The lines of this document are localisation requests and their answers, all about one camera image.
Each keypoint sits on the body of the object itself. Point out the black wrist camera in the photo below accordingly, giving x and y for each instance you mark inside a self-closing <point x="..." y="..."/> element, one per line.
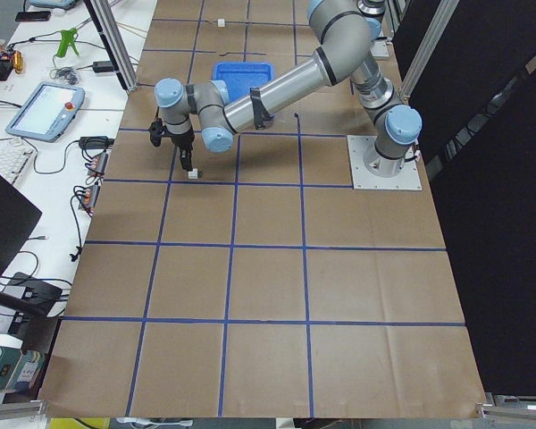
<point x="156" y="132"/>

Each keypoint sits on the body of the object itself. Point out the blue plastic tray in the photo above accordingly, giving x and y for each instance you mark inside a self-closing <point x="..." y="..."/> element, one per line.
<point x="235" y="79"/>

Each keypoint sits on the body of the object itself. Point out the left teach pendant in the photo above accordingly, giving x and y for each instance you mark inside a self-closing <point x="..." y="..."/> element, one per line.
<point x="47" y="113"/>

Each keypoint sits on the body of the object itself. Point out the black monitor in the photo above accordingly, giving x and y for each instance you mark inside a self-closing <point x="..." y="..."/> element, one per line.
<point x="18" y="219"/>

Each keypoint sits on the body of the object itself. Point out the black power adapter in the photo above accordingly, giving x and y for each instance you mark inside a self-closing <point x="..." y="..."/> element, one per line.
<point x="102" y="66"/>

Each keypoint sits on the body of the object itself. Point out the aluminium frame post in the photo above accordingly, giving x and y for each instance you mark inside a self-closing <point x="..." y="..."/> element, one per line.
<point x="106" y="26"/>

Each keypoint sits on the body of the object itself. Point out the black smartphone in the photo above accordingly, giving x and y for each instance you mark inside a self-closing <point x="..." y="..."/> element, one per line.
<point x="38" y="16"/>

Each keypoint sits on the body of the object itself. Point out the green handled grabber tool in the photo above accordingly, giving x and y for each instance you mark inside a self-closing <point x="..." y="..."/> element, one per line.
<point x="68" y="40"/>

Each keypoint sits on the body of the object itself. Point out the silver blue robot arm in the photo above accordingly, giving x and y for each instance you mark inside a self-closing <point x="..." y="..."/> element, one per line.
<point x="345" y="30"/>
<point x="373" y="11"/>

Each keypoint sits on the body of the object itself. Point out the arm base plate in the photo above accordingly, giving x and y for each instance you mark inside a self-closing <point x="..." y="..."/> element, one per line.
<point x="380" y="49"/>
<point x="370" y="171"/>

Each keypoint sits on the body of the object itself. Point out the white keyboard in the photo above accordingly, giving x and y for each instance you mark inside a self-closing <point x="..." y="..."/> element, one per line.
<point x="16" y="157"/>

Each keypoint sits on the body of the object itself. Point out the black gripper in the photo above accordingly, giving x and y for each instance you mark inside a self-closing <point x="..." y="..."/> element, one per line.
<point x="182" y="139"/>

